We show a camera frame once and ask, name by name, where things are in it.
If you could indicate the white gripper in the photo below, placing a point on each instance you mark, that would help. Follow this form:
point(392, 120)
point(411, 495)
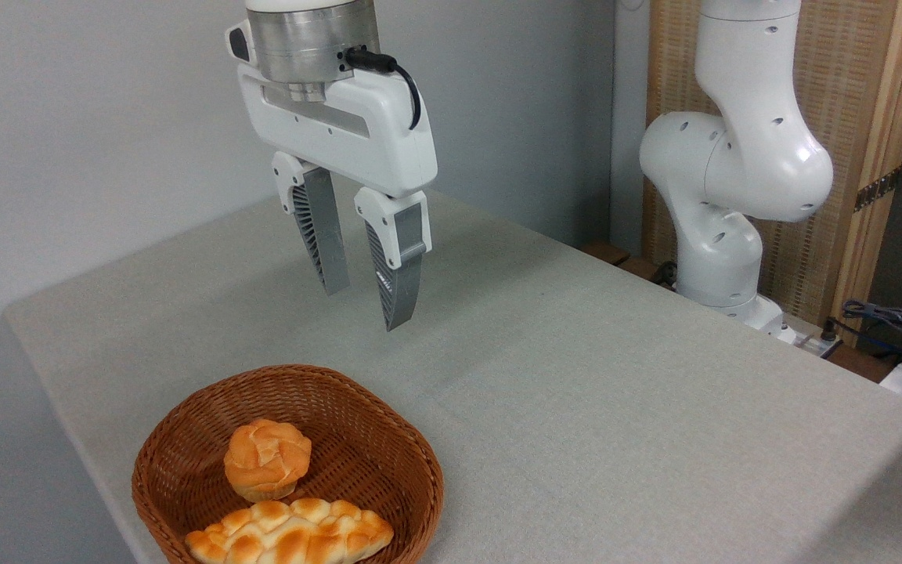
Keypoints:
point(373, 133)

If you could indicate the round bread roll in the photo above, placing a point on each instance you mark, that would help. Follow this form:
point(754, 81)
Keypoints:
point(267, 458)

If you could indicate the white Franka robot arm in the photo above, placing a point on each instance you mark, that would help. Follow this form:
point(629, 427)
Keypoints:
point(741, 157)

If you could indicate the braided bread loaf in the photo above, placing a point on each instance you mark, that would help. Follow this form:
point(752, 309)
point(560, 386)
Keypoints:
point(294, 536)

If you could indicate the brown wicker basket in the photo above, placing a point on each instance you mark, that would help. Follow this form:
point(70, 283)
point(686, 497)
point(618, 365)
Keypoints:
point(357, 439)

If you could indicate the grey tablecloth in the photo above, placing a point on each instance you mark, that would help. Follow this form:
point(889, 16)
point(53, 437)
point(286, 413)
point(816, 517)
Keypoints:
point(615, 407)

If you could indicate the wooden woven screen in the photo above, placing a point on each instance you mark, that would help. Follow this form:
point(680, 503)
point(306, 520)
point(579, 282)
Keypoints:
point(850, 78)

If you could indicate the metal screen hinge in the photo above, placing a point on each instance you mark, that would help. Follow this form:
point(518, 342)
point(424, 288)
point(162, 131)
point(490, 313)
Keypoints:
point(878, 189)

